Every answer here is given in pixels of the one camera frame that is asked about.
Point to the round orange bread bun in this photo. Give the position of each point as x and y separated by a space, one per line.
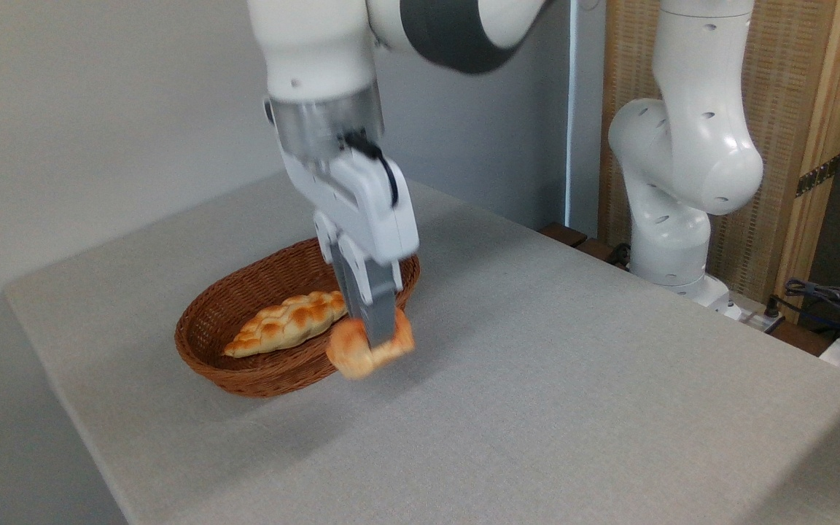
351 355

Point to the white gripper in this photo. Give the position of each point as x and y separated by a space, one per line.
376 211

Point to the wooden woven screen panel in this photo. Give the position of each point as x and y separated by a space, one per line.
799 95

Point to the brown oval wicker basket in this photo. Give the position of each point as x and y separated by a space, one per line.
281 375

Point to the black metal screen hinge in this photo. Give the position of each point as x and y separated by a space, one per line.
817 176

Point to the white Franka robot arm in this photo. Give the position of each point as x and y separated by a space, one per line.
310 44

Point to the long braided bread loaf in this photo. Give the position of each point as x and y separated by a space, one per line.
289 321

